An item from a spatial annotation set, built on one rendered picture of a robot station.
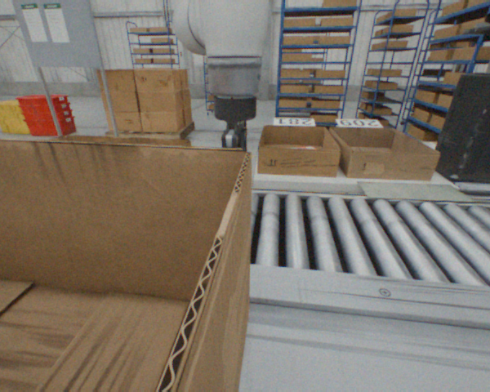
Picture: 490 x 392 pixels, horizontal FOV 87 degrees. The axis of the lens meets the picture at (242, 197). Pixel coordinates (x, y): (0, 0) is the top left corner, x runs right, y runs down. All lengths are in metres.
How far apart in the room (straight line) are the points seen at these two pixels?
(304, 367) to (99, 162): 0.24
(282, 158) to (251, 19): 0.57
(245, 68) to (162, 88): 3.94
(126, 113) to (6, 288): 4.39
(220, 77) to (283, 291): 0.32
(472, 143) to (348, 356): 0.98
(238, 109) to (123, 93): 4.23
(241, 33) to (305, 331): 0.39
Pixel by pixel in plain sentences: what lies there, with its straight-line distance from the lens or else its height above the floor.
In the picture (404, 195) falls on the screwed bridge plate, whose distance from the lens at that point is 0.93.
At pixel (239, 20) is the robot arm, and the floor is 1.16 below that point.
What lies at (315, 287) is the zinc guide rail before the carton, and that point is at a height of 0.89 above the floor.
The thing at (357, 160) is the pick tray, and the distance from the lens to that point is 0.97.
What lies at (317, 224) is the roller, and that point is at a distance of 0.69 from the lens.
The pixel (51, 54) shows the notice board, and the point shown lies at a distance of 4.89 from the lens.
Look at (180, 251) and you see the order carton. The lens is 0.25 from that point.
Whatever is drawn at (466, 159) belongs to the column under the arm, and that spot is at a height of 0.82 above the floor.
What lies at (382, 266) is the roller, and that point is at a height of 0.73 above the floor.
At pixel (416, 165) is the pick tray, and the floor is 0.81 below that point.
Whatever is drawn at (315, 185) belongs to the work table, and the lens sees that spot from 0.92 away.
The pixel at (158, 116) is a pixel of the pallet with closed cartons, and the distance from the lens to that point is 4.44.
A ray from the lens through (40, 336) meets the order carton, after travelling 0.33.
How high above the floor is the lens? 1.10
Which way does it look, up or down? 27 degrees down
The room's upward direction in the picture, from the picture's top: straight up
